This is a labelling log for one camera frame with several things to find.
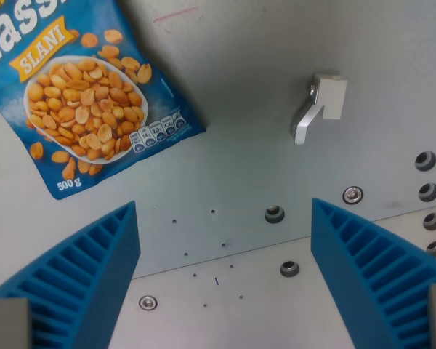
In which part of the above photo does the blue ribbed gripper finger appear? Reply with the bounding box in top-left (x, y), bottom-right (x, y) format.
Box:
top-left (310, 197), bottom-right (436, 349)
top-left (0, 200), bottom-right (142, 349)

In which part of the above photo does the silver screw with washer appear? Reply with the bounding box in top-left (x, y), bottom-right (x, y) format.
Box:
top-left (342, 185), bottom-right (365, 206)
top-left (138, 294), bottom-right (158, 311)

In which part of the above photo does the blue salted peanuts bag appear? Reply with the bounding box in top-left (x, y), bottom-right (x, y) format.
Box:
top-left (0, 0), bottom-right (208, 201)

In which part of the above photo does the grey metal clamp bracket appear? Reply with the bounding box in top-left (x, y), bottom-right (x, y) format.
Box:
top-left (290, 70), bottom-right (348, 145)

